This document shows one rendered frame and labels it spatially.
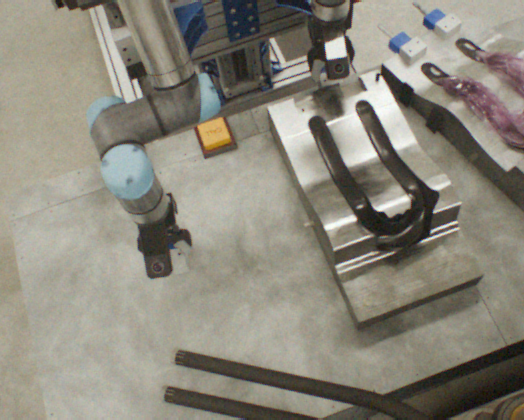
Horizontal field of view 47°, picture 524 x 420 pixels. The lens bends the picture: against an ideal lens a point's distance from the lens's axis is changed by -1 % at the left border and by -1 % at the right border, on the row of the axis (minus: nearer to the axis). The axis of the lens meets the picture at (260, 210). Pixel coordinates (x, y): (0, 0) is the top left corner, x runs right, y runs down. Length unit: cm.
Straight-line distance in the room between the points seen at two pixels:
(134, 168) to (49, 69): 185
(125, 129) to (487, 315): 77
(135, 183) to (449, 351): 68
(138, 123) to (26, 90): 175
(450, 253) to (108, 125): 68
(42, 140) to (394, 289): 173
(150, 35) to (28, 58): 190
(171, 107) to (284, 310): 48
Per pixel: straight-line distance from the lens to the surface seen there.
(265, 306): 124
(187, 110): 101
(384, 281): 119
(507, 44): 151
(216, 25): 161
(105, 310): 130
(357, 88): 139
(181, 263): 123
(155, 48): 98
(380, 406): 108
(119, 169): 94
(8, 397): 224
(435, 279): 121
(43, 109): 265
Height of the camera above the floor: 199
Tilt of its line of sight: 65 degrees down
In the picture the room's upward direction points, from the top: 11 degrees counter-clockwise
